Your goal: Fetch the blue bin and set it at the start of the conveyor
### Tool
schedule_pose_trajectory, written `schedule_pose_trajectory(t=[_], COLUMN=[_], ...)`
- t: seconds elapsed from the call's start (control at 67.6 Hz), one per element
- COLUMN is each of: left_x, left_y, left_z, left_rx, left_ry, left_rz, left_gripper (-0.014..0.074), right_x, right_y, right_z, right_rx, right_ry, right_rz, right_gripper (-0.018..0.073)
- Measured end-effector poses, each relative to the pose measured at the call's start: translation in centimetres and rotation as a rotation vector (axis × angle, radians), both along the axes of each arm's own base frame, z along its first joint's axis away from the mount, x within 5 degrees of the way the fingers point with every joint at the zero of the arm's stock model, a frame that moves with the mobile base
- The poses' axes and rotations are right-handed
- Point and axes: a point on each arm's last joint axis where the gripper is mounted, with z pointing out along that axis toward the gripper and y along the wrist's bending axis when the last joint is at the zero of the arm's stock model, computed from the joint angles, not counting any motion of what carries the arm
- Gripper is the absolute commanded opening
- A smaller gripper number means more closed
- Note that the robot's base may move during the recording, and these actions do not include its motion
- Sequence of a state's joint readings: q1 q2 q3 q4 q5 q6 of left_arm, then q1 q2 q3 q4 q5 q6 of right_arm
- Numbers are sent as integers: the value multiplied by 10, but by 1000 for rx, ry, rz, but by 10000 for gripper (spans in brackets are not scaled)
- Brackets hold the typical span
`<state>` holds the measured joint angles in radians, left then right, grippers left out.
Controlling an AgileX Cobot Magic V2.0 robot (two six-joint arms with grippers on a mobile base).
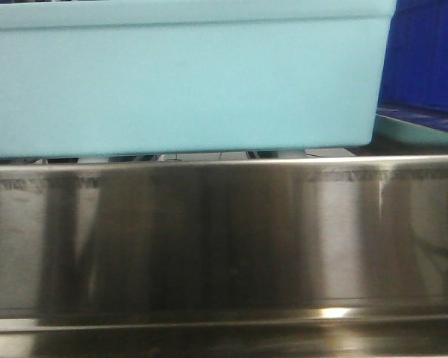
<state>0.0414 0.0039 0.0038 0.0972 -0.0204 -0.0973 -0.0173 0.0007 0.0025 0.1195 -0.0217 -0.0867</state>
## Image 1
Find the light blue plastic bin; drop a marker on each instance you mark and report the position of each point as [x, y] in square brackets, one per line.
[110, 78]

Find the dark blue plastic crate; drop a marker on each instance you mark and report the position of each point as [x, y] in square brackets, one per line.
[415, 74]

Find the stainless steel shelf rail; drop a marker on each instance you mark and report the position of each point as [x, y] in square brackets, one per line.
[336, 257]

